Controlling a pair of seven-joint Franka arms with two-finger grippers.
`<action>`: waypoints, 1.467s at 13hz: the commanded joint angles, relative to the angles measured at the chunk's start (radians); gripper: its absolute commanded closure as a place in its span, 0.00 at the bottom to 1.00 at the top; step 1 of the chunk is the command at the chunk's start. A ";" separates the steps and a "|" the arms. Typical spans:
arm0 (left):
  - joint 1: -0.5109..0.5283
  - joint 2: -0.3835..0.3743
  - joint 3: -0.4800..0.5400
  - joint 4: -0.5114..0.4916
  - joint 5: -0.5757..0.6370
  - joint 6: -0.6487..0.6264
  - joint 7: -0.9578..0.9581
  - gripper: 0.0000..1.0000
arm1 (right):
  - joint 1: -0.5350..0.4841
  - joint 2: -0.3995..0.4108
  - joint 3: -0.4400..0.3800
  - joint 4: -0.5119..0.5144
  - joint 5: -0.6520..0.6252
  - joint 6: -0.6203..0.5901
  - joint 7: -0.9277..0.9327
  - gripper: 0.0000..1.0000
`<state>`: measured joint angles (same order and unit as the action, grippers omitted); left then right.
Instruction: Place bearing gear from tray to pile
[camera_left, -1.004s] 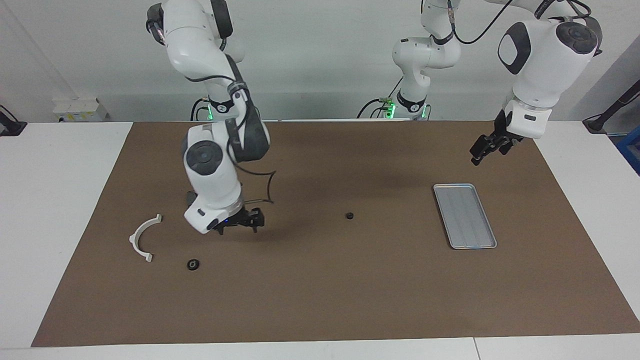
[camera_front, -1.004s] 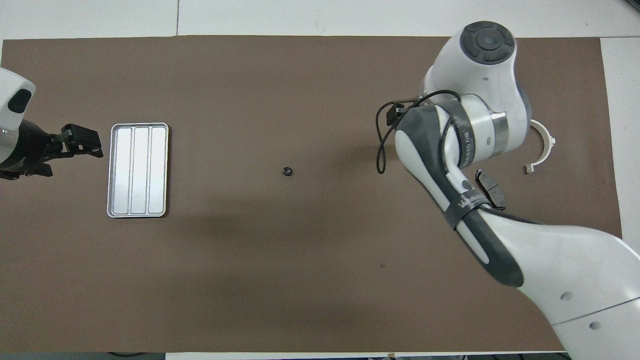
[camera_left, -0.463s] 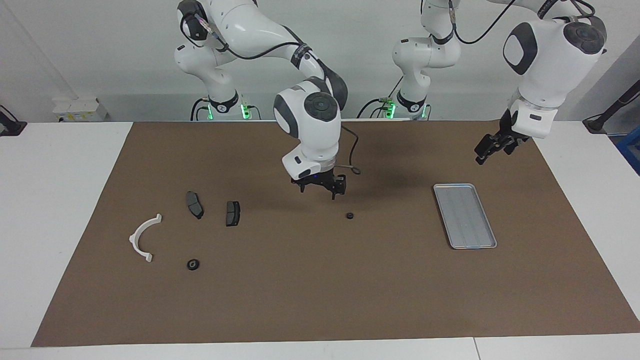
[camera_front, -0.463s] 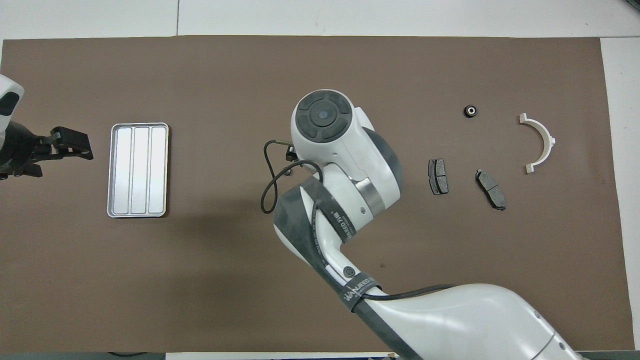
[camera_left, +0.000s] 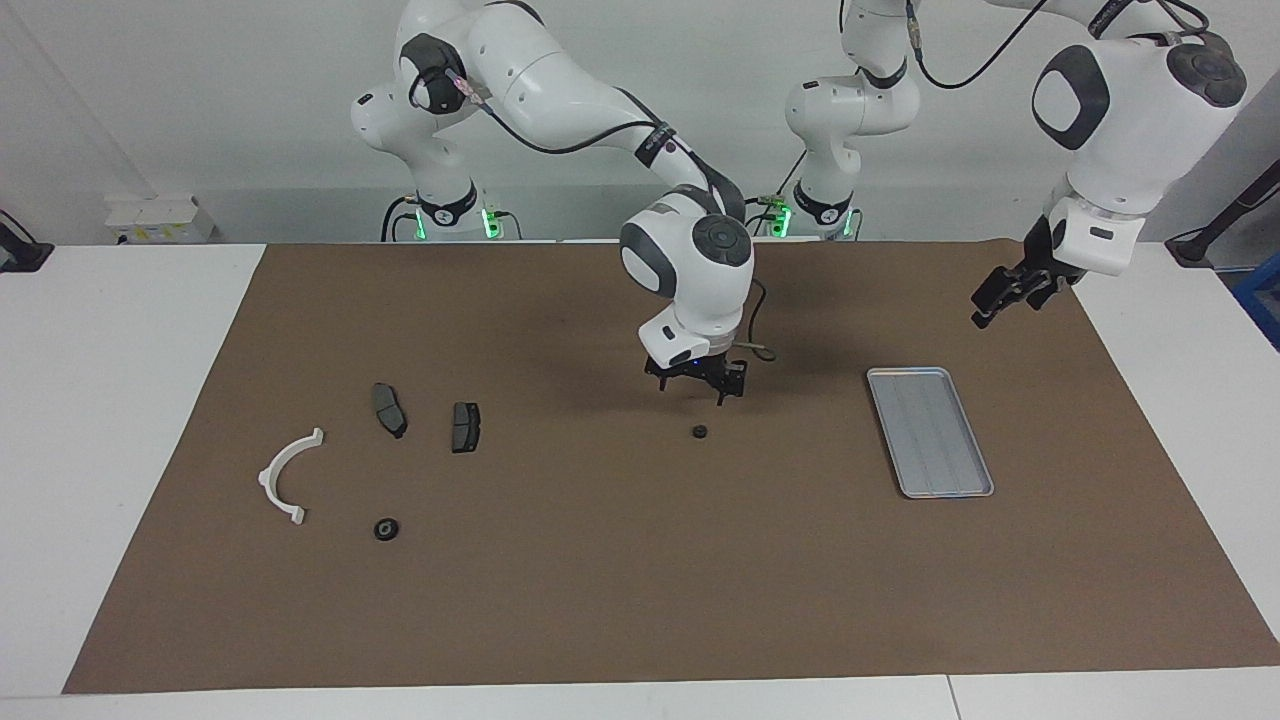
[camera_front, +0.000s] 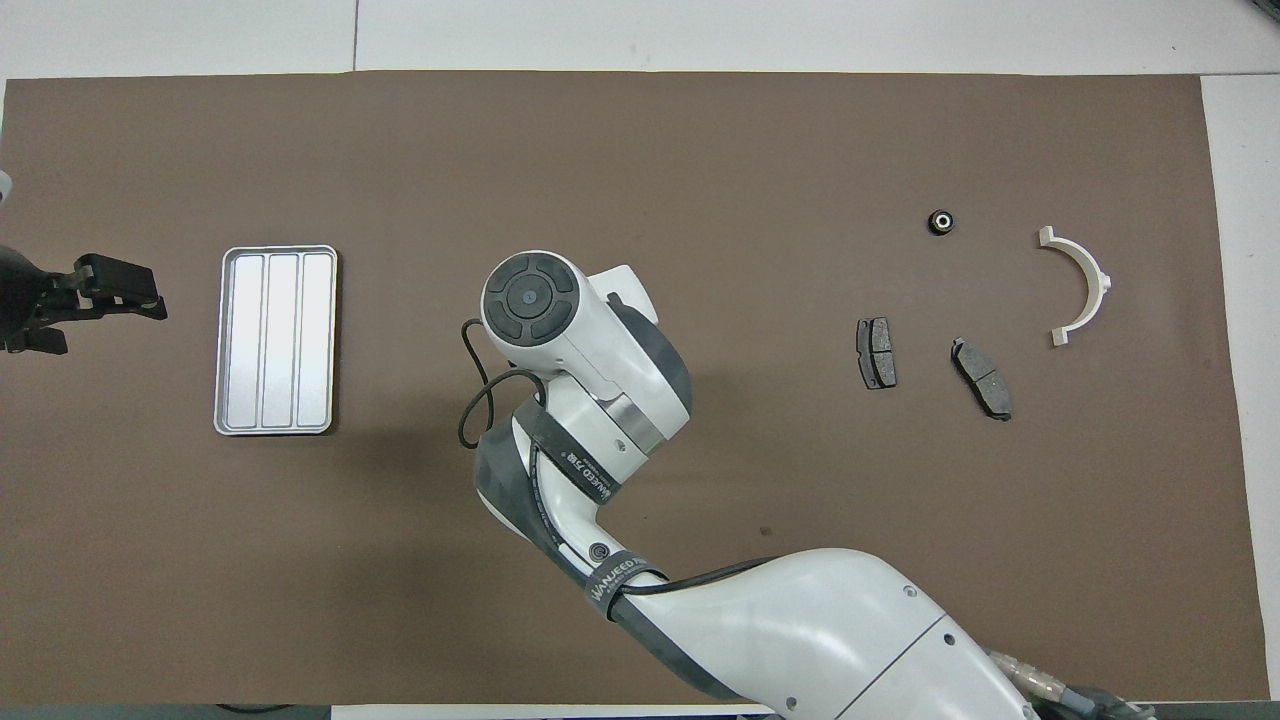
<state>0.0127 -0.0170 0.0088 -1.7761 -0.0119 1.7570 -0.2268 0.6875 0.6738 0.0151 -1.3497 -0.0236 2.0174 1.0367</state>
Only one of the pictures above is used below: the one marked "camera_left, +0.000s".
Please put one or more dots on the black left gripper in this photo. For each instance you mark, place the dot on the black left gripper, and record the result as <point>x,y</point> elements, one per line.
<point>1045,260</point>

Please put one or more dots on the black gear with silver bearing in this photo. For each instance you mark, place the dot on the black gear with silver bearing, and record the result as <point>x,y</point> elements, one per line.
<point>387,529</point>

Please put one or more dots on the black clamp mount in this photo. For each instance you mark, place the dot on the black clamp mount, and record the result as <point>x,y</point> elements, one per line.
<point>20,250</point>

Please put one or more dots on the blue crate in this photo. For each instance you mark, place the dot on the blue crate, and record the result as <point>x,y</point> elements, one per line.
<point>1262,300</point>

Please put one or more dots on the white cardboard box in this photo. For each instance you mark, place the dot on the white cardboard box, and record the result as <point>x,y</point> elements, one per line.
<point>160,220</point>

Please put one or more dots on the dark grey brake pad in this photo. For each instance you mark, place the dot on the dark grey brake pad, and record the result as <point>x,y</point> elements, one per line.
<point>389,410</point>
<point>466,427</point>

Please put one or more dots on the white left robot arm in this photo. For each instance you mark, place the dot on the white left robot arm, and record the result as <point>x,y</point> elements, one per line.
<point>1130,110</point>

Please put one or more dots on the silver metal tray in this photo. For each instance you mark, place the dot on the silver metal tray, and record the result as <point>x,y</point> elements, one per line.
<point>930,430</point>

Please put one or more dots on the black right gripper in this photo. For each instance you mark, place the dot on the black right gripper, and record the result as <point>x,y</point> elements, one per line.
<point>700,372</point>

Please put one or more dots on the black stand pole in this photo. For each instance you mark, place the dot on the black stand pole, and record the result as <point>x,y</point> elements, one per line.
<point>1225,215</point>

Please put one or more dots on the brown table mat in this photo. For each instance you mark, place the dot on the brown table mat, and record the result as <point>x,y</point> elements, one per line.
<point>600,580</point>

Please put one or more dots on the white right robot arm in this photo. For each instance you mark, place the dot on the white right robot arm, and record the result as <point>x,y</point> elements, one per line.
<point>560,80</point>

